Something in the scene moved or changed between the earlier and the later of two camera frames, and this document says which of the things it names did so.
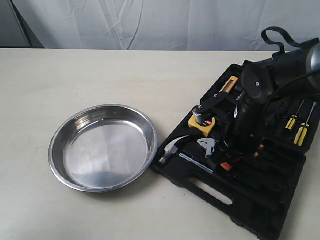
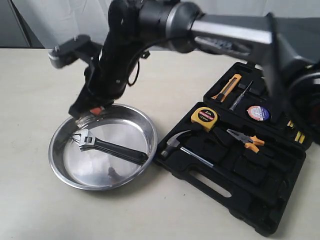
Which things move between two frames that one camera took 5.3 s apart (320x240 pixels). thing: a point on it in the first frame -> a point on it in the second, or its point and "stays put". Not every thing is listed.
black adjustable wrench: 208,144 -> 87,141
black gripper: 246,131 -> 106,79
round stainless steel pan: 104,148 stays put
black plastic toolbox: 245,156 stays put
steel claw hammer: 170,151 -> 173,145
